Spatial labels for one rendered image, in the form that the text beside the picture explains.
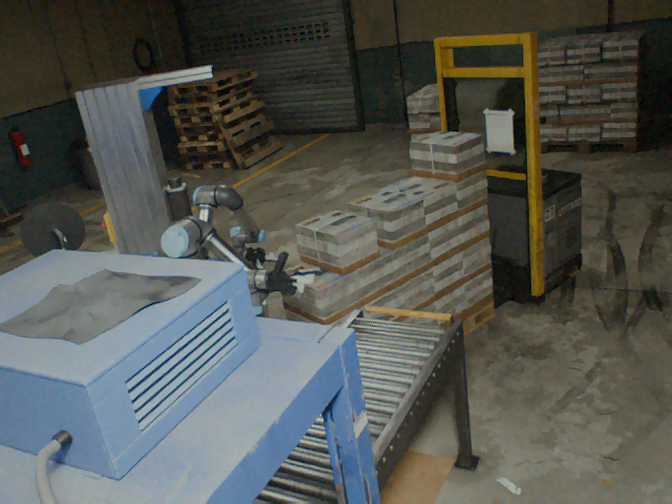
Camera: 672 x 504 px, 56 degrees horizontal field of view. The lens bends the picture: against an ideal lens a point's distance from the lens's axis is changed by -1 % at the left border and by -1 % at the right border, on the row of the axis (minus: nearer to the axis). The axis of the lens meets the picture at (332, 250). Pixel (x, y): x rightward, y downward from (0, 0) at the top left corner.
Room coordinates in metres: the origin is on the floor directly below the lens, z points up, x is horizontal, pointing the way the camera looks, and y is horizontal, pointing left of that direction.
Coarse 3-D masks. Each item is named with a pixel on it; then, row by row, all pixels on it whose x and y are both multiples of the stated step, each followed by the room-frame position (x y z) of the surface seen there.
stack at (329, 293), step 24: (432, 240) 3.57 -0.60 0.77; (456, 240) 3.70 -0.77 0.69; (384, 264) 3.32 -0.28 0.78; (408, 264) 3.43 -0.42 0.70; (456, 264) 3.70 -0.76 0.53; (312, 288) 3.06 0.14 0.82; (336, 288) 3.09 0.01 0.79; (360, 288) 3.19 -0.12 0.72; (408, 288) 3.41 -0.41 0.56; (432, 288) 3.54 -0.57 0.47; (456, 288) 3.68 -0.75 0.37; (288, 312) 3.29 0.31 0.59; (312, 312) 3.10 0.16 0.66; (336, 312) 3.08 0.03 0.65; (432, 312) 3.53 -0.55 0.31; (456, 312) 3.67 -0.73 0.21
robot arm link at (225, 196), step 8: (216, 192) 3.34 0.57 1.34; (224, 192) 3.34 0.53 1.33; (232, 192) 3.36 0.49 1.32; (216, 200) 3.34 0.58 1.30; (224, 200) 3.33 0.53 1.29; (232, 200) 3.34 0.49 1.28; (240, 200) 3.38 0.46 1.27; (232, 208) 3.36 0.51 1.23; (240, 208) 3.39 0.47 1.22; (240, 216) 3.42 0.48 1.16; (248, 216) 3.45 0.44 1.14; (248, 224) 3.46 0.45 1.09; (248, 232) 3.50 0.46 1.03; (256, 232) 3.51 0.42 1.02; (264, 232) 3.56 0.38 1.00; (248, 240) 3.55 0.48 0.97; (256, 240) 3.53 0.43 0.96; (264, 240) 3.54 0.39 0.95
